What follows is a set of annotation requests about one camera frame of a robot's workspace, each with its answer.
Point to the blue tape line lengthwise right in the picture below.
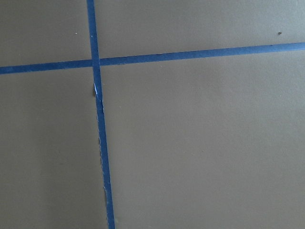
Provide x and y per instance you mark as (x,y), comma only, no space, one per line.
(96,67)

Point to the blue tape line crosswise right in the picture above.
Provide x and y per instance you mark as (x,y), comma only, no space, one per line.
(39,67)

